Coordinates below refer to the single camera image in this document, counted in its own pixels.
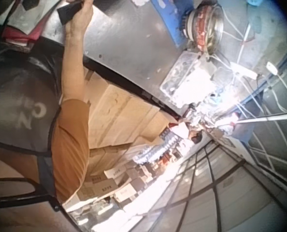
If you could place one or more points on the person's right hand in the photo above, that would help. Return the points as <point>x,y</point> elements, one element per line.
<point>81,17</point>

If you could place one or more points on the black tool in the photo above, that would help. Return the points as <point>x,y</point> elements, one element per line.
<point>69,10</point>

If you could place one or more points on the grey paper sheet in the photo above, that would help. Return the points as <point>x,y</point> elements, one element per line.
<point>28,15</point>

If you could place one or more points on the blue metal stand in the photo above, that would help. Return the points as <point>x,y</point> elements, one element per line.
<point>168,17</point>

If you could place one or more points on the stack of cardboard boxes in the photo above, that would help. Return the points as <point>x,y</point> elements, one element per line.
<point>119,116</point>

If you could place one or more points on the clear plastic parts box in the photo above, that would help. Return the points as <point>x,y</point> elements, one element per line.
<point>182,77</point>

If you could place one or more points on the electric motor stator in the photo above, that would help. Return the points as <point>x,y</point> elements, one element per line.
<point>205,26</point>

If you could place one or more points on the white power strip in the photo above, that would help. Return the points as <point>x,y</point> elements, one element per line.
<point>243,70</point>

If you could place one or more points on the heap of small cartons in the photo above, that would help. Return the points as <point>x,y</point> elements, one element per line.
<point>114,186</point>

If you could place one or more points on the white plug adapter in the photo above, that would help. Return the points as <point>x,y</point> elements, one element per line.
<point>272,67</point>

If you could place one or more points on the white long bar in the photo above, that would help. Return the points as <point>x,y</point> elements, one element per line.
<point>262,119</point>

